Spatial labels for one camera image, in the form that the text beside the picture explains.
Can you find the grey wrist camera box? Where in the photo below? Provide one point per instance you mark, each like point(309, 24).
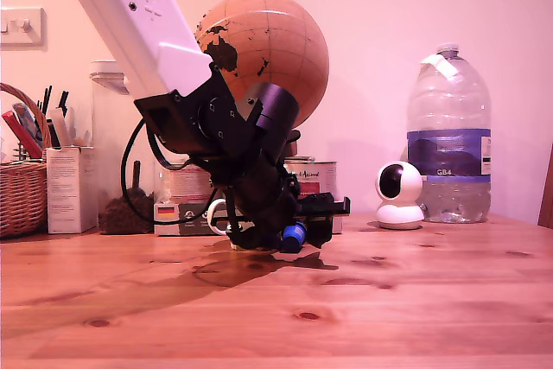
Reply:
point(294, 142)

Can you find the small white round camera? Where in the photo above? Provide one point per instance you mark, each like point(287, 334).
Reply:
point(399, 200)

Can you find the metal tin with red label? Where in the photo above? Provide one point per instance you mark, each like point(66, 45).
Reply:
point(315, 179)

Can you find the clear jar with white lid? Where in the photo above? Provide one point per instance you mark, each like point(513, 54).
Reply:
point(108, 148)

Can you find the white light switch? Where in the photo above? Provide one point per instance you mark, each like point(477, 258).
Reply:
point(21, 27)

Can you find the red flat pack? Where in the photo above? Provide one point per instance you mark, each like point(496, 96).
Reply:
point(19, 131)

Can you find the large clear water bottle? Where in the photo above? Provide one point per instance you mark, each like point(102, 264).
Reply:
point(449, 148)

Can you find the cork globe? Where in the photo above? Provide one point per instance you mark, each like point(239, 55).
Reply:
point(285, 49)

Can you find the cardboard tin tray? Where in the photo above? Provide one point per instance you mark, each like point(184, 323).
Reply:
point(181, 218)

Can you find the metal tin with pale label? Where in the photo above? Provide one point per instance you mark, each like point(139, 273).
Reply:
point(186, 185)

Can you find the wicker basket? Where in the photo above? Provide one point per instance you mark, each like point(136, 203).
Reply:
point(21, 200)

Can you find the wooden chair edge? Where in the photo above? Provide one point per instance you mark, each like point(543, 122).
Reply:
point(546, 196)

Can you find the blue coffee capsule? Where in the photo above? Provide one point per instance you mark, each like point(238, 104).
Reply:
point(294, 237)

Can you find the illustrated white coffee mug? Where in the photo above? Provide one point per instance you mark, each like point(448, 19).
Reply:
point(212, 218)

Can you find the black sticks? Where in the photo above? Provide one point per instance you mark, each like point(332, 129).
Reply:
point(44, 99)

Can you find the white carton box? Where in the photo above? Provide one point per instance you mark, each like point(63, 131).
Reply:
point(71, 192)

